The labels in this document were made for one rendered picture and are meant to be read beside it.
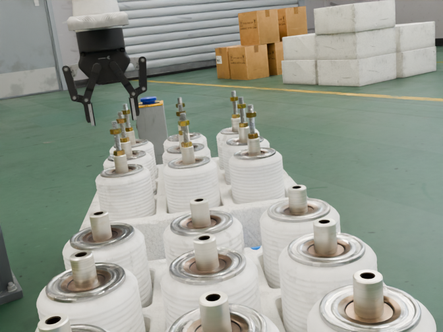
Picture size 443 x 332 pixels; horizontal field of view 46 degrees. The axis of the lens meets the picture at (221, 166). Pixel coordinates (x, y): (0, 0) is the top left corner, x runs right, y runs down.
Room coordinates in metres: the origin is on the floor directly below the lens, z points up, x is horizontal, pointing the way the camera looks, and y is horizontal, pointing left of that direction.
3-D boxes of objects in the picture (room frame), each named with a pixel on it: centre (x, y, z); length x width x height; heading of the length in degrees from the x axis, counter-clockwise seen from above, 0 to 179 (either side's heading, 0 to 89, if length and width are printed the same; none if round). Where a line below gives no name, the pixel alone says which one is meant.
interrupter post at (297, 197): (0.59, -0.09, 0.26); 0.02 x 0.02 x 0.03
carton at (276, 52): (5.14, -0.65, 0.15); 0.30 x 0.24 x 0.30; 30
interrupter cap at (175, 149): (1.01, 0.07, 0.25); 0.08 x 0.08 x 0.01
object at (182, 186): (0.90, 0.06, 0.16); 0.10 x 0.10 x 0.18
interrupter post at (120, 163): (0.89, 0.17, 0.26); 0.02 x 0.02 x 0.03
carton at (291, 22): (5.24, -0.79, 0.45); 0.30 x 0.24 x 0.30; 27
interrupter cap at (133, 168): (0.89, 0.17, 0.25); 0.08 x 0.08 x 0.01
